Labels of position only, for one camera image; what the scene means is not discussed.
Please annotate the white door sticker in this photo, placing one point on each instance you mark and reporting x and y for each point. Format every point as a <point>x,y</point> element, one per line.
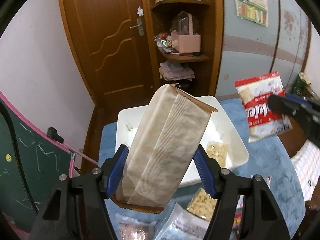
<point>140,11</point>

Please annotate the black suitcase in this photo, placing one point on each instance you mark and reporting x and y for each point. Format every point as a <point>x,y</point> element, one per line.
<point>186,85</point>

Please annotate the brown wooden door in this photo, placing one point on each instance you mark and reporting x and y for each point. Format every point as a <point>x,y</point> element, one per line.
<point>100,30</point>

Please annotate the small black object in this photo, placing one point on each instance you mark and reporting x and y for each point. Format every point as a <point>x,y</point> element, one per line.
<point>197,54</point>

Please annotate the clear macaroni snack packet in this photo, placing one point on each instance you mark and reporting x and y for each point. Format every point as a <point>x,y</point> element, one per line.
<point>217,152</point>
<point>200,205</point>

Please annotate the red white snack packet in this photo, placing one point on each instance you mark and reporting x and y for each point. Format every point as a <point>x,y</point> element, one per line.
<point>260,100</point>

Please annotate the pink easel rod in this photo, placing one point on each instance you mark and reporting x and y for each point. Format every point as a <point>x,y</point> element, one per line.
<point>82,153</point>

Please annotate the wall poster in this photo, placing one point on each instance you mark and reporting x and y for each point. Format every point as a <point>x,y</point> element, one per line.
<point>250,7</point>

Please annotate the clear packet of pinkish snacks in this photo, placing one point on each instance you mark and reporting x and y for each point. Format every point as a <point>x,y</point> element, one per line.
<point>132,230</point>

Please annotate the clear packet with black print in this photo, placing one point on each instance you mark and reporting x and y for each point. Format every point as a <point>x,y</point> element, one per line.
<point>180,225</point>

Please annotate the pile of shiny wrappers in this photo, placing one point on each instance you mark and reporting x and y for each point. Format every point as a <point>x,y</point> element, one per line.
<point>162,41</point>

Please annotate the blue table mat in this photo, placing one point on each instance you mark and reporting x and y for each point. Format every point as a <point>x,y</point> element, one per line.
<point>265,170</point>

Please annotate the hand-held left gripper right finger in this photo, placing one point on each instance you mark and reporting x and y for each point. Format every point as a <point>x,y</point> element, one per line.
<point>203,172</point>

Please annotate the red printed packet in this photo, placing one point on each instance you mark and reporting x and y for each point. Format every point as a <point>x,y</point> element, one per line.
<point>237,222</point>

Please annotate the pink basket with clear lid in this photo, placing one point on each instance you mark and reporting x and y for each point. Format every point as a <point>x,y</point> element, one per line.
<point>186,42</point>

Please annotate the black easel clamp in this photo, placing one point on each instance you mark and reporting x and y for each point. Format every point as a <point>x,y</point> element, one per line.
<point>53,133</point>

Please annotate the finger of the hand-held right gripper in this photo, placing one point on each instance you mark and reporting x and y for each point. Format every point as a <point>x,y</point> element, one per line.
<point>282,105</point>
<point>307,103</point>

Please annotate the white checked cloth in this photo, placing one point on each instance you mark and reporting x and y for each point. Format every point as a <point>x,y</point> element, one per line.
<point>310,165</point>

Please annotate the white plastic bin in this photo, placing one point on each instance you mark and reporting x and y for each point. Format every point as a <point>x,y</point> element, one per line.
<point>130,120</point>

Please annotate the brown paper snack bag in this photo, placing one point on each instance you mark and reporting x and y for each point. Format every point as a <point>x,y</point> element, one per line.
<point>162,150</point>

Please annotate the green bag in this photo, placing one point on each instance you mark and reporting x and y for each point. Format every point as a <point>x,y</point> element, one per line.
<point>298,86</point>

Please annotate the wooden corner shelf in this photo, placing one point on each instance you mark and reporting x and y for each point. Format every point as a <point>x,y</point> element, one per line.
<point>185,58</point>

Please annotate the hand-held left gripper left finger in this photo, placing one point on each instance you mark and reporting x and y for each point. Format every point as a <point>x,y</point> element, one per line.
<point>117,170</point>

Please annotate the green chalkboard with pink frame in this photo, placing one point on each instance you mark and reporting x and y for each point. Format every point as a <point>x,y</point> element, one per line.
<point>25,167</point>

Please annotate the pale blue wardrobe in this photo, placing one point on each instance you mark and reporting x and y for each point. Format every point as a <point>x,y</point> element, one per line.
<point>250,55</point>

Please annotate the pile of folded cloths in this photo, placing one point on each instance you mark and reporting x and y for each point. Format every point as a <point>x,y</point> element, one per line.
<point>175,71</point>

